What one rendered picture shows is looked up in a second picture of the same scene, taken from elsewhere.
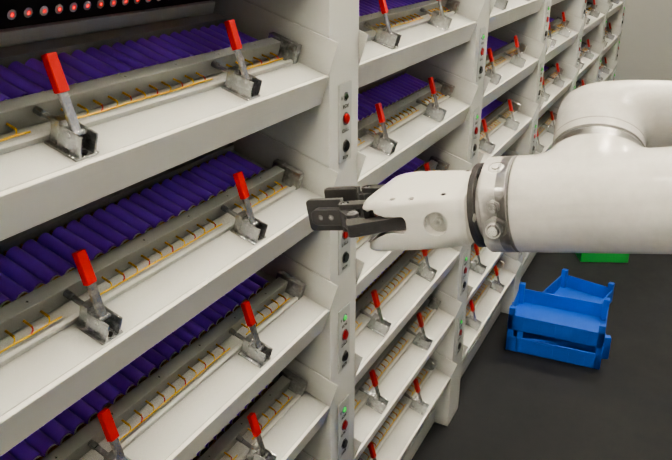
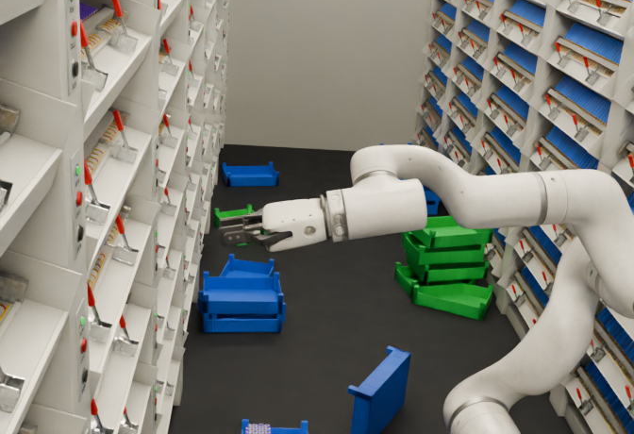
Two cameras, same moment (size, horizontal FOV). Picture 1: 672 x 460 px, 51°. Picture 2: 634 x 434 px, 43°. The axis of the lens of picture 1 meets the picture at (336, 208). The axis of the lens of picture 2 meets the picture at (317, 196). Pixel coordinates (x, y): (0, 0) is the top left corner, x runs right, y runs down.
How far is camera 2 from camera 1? 74 cm
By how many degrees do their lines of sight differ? 31
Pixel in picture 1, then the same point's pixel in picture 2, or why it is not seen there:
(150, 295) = (103, 309)
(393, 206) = (285, 225)
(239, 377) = (125, 365)
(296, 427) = (136, 406)
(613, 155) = (391, 186)
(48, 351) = not seen: hidden behind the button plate
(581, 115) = (369, 166)
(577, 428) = (279, 379)
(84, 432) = not seen: hidden behind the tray
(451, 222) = (318, 229)
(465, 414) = (191, 392)
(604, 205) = (392, 210)
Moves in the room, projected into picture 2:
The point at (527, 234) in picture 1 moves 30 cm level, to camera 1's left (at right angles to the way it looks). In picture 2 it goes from (357, 230) to (179, 260)
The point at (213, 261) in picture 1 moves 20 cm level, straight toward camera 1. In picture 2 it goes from (119, 281) to (184, 330)
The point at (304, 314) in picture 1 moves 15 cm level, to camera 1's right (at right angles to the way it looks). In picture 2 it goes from (137, 315) to (205, 301)
